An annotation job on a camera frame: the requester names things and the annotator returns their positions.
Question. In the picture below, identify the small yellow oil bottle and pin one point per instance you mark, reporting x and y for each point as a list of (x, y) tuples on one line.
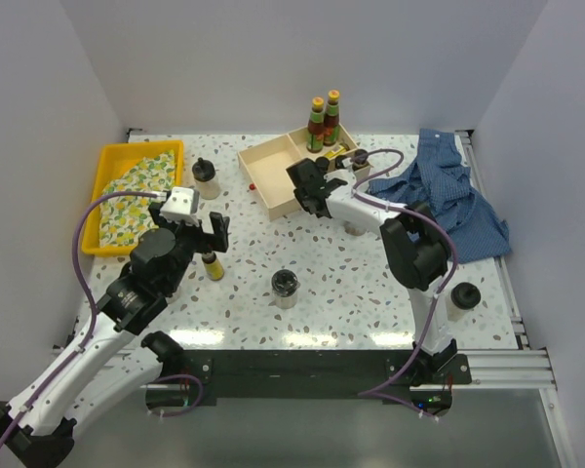
[(337, 151), (212, 265)]

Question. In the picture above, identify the glass shaker jar brown residue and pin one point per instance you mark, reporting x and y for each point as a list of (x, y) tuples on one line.
[(354, 230)]

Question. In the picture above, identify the sauce bottle green label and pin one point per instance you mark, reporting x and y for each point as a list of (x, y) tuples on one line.
[(316, 126), (331, 119)]

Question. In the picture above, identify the shaker jar front right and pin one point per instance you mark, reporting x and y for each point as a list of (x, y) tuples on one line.
[(464, 297)]

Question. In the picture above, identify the glass shaker jar white powder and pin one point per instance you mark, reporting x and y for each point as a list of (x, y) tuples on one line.
[(205, 178)]

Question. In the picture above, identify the shaker jar front left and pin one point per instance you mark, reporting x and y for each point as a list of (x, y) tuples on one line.
[(175, 296)]

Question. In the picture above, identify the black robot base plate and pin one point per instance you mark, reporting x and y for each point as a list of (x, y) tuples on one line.
[(204, 377)]

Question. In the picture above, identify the yellow plastic tray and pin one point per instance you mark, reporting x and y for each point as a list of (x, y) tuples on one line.
[(113, 228)]

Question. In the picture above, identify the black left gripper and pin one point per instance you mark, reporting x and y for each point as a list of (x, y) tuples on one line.
[(207, 242)]

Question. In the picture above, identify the small dark spice jar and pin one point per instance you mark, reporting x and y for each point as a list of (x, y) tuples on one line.
[(359, 159)]

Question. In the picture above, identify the open glass jar black rim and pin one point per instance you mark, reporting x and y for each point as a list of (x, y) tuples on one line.
[(284, 285)]

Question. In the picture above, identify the beige wooden divided box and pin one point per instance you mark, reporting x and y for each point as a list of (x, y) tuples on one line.
[(265, 166)]

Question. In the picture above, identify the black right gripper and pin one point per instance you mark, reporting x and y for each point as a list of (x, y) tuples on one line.
[(298, 196)]

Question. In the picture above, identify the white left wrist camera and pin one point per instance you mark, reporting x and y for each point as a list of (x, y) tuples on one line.
[(181, 206)]

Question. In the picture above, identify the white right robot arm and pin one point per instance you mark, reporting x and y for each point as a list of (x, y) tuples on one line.
[(420, 254)]

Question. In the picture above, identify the blue checked shirt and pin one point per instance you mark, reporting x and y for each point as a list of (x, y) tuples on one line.
[(438, 178)]

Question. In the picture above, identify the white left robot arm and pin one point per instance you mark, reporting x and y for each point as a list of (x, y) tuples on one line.
[(34, 425)]

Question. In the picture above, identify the spice jar black lid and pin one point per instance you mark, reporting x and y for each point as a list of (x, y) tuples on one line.
[(343, 162), (323, 163)]

